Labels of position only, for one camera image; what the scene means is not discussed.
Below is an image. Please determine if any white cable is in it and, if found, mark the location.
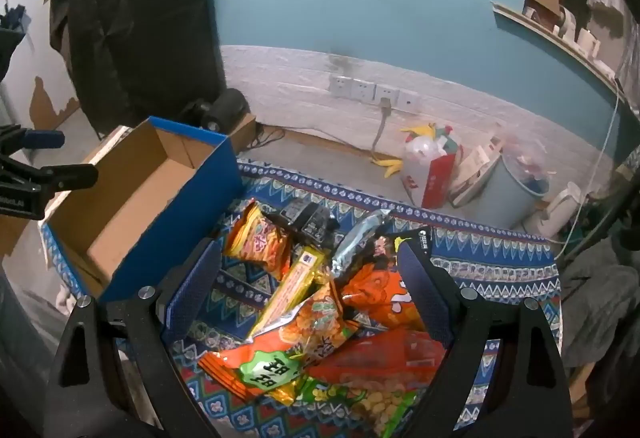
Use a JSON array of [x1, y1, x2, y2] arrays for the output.
[[554, 85, 624, 259]]

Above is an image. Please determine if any blue cardboard box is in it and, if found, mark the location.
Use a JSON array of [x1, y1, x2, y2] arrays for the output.
[[42, 116, 246, 303]]

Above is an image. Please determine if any black hanging coat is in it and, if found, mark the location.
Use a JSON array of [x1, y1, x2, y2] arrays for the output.
[[49, 0, 227, 139]]

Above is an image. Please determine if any long gold snack packet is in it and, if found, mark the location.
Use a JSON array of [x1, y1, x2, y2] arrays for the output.
[[248, 245, 331, 340]]

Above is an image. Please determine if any black floor cable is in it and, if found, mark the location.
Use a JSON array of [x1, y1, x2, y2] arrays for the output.
[[246, 124, 287, 152]]

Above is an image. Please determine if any black snack packet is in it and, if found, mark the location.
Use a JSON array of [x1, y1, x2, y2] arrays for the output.
[[267, 197, 342, 249]]

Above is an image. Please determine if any white paper bag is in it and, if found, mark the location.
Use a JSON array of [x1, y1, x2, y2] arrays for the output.
[[449, 134, 504, 209]]

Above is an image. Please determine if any white wall shelf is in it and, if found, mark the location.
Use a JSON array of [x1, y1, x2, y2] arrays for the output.
[[490, 0, 622, 92]]

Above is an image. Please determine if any small brown cardboard box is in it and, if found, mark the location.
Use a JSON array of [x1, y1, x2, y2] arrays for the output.
[[227, 113, 259, 155]]

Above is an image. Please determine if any patterned blue blanket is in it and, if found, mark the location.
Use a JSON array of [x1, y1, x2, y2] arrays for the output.
[[40, 158, 565, 438]]

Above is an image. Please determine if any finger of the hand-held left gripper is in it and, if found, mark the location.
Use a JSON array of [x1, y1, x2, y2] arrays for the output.
[[0, 158, 99, 199], [0, 123, 66, 155]]

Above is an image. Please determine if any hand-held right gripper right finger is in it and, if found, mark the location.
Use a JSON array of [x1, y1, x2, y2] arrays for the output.
[[396, 243, 574, 438]]

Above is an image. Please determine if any grey cloth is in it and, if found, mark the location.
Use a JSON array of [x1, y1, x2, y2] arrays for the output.
[[559, 235, 640, 369]]

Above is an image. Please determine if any red peanut bag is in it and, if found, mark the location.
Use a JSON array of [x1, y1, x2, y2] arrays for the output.
[[305, 327, 447, 425]]

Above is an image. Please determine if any white kettle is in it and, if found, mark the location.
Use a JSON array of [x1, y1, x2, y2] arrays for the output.
[[524, 181, 584, 239]]

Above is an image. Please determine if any silver snack packet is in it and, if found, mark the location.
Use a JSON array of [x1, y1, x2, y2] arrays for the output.
[[329, 209, 397, 279]]

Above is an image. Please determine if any orange octopus snack packet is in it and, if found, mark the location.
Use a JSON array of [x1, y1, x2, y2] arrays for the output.
[[340, 235, 427, 334]]

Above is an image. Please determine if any black round device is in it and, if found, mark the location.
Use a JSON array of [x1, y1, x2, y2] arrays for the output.
[[186, 88, 249, 135]]

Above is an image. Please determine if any white plastic bag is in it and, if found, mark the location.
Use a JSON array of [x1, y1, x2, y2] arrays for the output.
[[403, 134, 443, 167]]

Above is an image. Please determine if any light blue bin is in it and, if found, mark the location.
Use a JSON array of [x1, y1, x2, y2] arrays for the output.
[[499, 137, 555, 229]]

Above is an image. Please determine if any small orange snack packet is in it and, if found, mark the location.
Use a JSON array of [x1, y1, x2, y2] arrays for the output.
[[223, 199, 294, 282]]

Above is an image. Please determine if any red white carton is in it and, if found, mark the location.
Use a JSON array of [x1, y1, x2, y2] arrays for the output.
[[402, 149, 459, 210]]

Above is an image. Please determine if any yellow banana peel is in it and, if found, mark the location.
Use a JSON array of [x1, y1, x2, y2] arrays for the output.
[[399, 122, 440, 139], [369, 156, 404, 179]]

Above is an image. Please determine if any grey plug cable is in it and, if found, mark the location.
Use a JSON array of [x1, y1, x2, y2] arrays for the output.
[[369, 96, 394, 165]]

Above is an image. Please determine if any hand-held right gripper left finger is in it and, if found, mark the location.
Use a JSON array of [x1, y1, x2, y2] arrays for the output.
[[44, 238, 223, 438]]

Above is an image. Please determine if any orange green label snack packet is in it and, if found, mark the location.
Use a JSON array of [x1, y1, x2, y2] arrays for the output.
[[197, 285, 362, 405]]

